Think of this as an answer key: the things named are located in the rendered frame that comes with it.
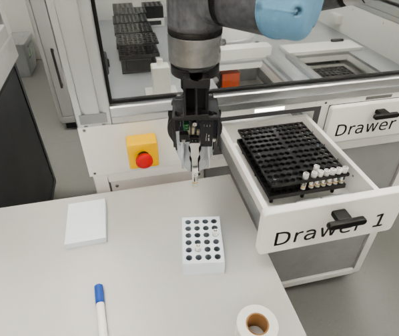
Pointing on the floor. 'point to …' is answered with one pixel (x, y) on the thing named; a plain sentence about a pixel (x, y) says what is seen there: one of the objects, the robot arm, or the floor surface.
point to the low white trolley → (124, 268)
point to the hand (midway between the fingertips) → (194, 163)
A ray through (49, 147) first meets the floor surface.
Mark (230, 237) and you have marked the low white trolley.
